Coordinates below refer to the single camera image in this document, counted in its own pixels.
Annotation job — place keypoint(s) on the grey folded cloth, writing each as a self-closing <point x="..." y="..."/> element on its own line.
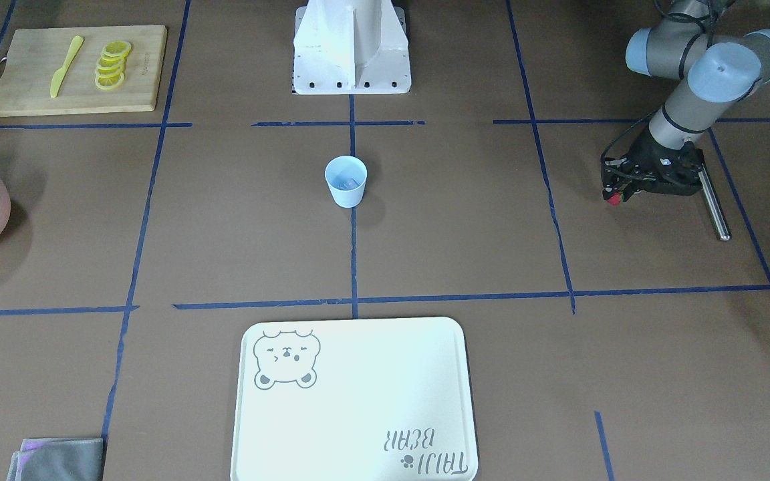
<point x="58" y="459"/>

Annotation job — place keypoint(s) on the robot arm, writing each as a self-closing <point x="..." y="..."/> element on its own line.
<point x="713" y="72"/>

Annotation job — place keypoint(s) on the wooden cutting board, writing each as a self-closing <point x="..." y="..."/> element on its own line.
<point x="35" y="54"/>

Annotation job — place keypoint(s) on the yellow plastic knife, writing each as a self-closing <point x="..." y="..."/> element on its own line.
<point x="60" y="74"/>

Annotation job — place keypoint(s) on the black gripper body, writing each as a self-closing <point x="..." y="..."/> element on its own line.
<point x="643" y="151"/>

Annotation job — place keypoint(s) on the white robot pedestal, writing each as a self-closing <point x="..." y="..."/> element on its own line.
<point x="350" y="48"/>

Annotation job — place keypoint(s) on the light blue cup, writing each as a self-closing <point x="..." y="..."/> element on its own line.
<point x="346" y="177"/>

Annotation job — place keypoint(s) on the lemon slices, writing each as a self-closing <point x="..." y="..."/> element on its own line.
<point x="110" y="68"/>

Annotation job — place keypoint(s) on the steel muddler black tip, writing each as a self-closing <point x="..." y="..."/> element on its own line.
<point x="722" y="230"/>

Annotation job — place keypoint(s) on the cream bear tray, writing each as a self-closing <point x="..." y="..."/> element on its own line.
<point x="354" y="399"/>

